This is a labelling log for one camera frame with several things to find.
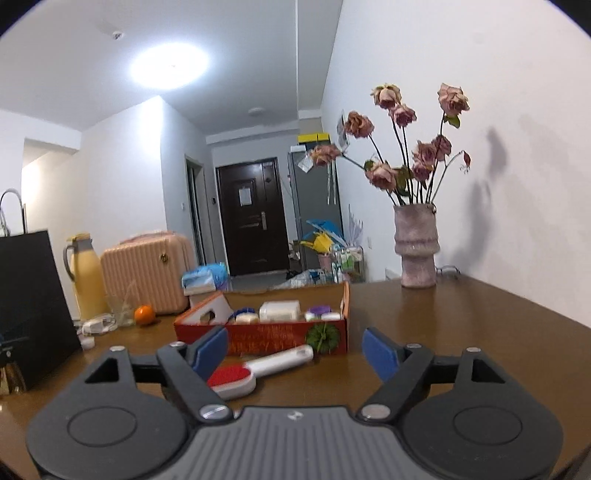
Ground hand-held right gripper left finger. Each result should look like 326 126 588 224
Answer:
83 325 234 423

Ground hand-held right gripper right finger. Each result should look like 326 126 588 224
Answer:
353 327 506 423

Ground red cardboard box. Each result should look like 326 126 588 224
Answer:
174 281 352 357

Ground red and white lint brush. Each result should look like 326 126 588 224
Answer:
206 345 315 400

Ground translucent white plastic container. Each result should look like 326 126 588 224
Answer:
259 300 302 323

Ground blue tissue pack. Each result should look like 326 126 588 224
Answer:
181 262 230 292

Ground clear glass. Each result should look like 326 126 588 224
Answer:
107 279 138 328

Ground pink ribbed suitcase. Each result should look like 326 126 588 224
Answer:
100 231 197 317

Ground clear plastic bags pile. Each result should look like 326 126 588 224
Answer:
272 270 333 291

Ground pale pink ceramic vase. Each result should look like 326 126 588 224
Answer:
393 203 441 289

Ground pale plastic stems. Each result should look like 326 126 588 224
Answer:
345 203 366 247

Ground dark brown entrance door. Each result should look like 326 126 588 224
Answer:
216 158 296 278

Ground yellow thermos jug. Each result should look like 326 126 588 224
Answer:
63 233 112 324

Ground grey interior doorway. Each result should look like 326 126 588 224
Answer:
186 154 207 266

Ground grey refrigerator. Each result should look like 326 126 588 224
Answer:
287 145 345 273

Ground dried pink rose bouquet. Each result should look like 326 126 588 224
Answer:
308 83 472 208

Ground black paper bag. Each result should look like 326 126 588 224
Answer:
0 189 84 393

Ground round ceiling lamp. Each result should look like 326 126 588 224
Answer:
129 44 209 89

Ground wire rack with bottles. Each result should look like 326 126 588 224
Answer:
330 244 365 283

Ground white charger with cable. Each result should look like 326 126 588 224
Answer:
74 313 117 335

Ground paper sheet on wall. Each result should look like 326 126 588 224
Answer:
336 110 352 153

